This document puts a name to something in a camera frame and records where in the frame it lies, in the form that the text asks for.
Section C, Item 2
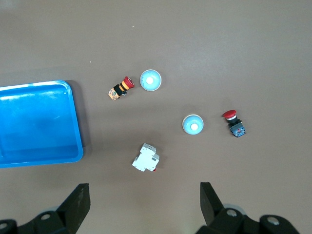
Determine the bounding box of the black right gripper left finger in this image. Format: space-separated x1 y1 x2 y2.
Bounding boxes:
0 183 91 234

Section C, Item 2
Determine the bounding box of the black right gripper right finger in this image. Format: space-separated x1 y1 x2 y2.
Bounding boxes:
196 182 299 234

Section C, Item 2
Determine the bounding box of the white circuit breaker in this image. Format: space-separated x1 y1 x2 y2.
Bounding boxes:
132 142 161 173

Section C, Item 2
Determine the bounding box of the red emergency stop yellow collar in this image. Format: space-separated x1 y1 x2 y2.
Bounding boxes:
107 76 135 100

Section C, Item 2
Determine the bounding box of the red mushroom button black base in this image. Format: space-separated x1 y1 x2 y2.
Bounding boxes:
222 109 247 138

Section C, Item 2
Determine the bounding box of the blue plastic tray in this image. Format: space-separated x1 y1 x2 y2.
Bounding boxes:
0 79 84 169

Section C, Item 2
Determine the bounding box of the light blue call bell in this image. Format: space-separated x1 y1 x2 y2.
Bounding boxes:
181 114 204 136
139 69 162 92

